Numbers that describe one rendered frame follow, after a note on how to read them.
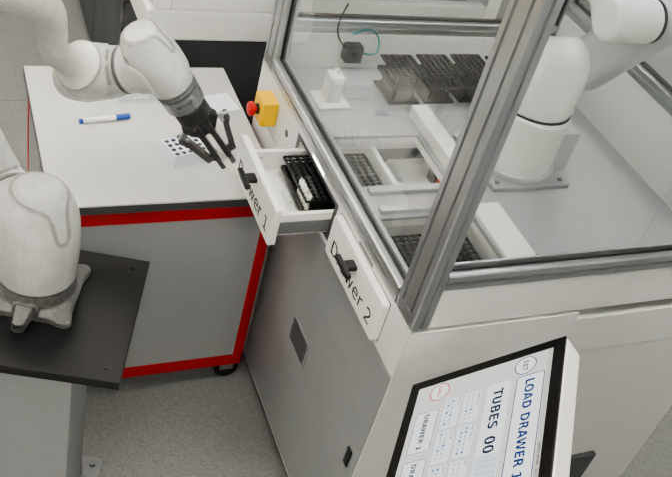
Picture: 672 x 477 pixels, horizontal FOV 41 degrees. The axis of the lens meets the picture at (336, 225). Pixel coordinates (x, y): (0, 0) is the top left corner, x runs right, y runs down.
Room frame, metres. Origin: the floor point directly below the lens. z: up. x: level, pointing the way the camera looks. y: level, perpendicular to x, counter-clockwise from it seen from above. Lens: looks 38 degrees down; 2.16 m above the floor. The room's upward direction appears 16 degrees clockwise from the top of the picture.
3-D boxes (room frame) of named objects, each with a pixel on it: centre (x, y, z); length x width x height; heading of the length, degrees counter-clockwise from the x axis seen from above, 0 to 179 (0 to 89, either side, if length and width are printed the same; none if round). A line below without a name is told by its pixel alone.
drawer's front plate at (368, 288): (1.47, -0.07, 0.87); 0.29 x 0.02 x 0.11; 31
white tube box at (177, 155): (1.88, 0.43, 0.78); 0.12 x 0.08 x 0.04; 137
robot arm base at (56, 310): (1.23, 0.55, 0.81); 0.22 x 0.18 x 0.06; 8
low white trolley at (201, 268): (1.94, 0.56, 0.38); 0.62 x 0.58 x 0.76; 31
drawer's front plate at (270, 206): (1.67, 0.20, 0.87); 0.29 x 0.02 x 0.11; 31
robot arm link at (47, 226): (1.26, 0.56, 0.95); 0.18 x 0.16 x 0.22; 61
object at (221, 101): (2.12, 0.43, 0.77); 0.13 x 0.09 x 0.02; 134
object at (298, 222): (1.78, 0.02, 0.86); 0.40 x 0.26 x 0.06; 121
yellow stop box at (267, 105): (2.02, 0.27, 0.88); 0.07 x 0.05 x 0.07; 31
